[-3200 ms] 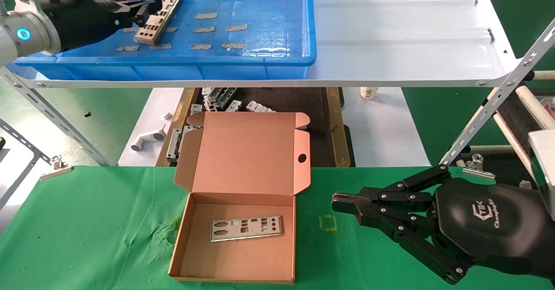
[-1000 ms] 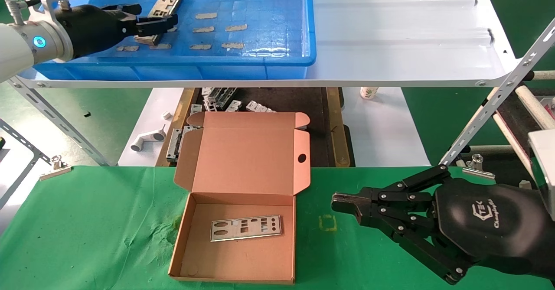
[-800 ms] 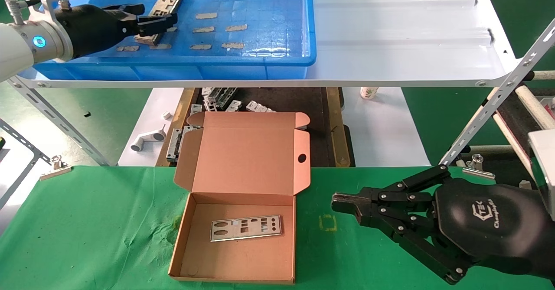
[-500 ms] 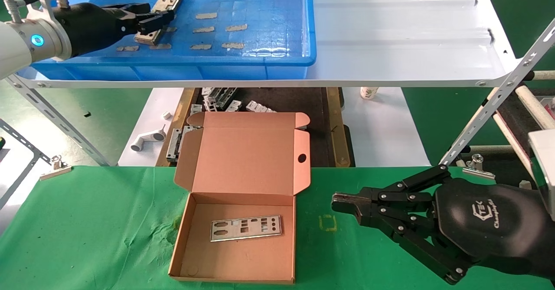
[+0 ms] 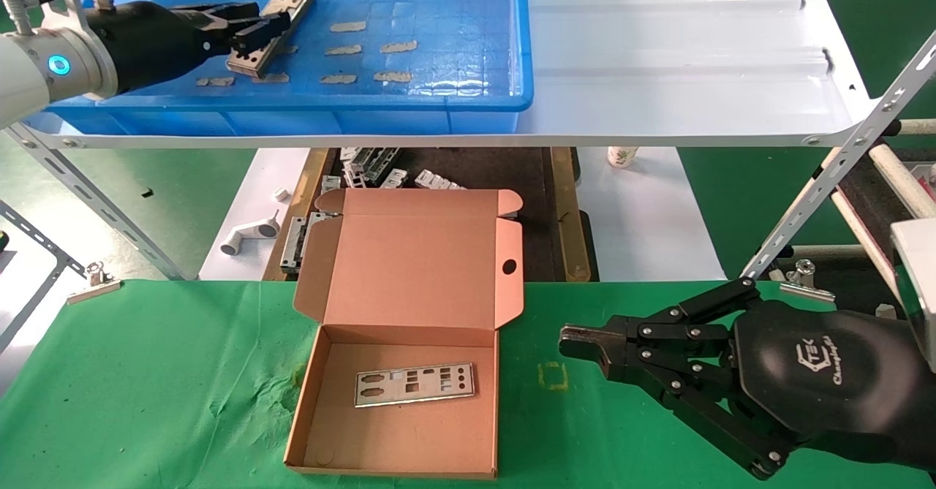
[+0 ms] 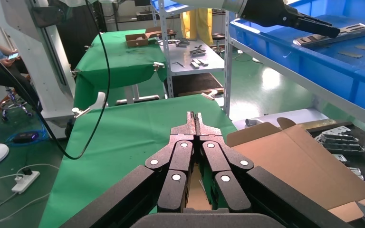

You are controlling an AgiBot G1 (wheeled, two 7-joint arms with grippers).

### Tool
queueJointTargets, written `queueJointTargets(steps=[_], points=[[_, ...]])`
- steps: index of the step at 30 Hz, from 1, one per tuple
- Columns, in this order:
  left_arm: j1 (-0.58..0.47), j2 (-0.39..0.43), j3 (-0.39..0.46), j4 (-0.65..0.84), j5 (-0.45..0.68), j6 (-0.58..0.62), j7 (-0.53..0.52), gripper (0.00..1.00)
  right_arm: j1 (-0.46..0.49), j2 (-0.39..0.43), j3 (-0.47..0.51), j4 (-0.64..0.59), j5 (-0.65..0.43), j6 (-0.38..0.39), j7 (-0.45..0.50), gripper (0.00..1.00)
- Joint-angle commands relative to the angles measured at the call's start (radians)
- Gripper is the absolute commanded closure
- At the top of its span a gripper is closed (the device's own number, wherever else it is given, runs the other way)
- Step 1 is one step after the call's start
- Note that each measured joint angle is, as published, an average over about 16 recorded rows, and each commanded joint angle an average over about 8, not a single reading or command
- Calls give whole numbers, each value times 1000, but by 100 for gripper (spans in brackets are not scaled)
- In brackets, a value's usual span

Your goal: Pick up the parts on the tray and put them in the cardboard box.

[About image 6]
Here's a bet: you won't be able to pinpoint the white power strip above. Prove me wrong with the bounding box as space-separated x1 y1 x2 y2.
11 170 41 195

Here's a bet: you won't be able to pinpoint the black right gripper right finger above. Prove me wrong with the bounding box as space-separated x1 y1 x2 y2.
196 113 353 228

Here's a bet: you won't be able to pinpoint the brown cardboard box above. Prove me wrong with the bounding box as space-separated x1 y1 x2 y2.
187 117 365 225

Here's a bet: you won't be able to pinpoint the background green table cloth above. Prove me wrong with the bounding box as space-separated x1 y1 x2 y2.
73 29 168 110

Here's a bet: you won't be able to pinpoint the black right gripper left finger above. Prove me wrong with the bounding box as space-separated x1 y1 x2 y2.
59 112 198 228

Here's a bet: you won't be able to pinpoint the black hanging cable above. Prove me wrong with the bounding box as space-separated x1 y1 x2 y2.
0 0 112 161

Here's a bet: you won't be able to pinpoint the background white shelf unit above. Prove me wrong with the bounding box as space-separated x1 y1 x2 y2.
151 0 226 99

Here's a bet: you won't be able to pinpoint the yellow hanging garment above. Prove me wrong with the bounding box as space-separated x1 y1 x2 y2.
180 8 214 47

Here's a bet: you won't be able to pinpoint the metal table frame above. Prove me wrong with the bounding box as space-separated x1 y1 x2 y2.
115 84 162 106

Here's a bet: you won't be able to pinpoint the black round stool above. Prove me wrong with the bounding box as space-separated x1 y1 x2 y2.
211 32 226 53

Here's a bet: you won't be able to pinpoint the black equipment cabinet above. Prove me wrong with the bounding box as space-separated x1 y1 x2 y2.
56 0 108 72

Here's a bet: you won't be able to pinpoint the background blue tray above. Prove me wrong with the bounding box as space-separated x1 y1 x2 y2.
151 0 184 10

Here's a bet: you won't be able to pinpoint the small open cardboard box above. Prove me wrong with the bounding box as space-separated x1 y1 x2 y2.
125 26 163 49

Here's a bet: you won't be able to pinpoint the black floor device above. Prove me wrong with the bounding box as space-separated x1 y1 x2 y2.
12 131 40 145

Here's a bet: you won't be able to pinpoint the black mat board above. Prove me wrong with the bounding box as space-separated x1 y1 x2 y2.
170 72 224 98

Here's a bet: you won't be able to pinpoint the white plastic pipe connector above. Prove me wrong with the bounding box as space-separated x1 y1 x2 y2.
244 117 264 128

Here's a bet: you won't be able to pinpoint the blue plastic tray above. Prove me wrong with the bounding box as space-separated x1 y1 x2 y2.
230 0 365 119

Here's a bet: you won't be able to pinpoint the dark metal bracket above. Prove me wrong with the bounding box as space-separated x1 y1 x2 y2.
189 46 207 57

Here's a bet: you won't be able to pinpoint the white flat shelf board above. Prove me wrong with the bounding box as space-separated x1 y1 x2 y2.
231 108 330 131

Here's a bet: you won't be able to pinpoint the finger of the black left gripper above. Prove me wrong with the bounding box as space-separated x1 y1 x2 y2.
295 19 342 38
297 14 333 27

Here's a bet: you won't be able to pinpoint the perforated white shelf post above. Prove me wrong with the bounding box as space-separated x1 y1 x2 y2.
223 9 236 118

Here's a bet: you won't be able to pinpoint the wheeled swivel stool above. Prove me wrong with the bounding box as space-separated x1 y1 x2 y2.
0 86 34 123

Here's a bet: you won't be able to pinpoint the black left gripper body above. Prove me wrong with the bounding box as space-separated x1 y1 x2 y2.
239 0 300 28

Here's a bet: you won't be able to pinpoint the seated person dark clothes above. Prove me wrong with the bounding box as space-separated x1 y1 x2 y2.
0 29 42 113

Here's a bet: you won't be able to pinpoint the white robot torso column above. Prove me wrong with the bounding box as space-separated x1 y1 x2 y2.
0 0 77 140

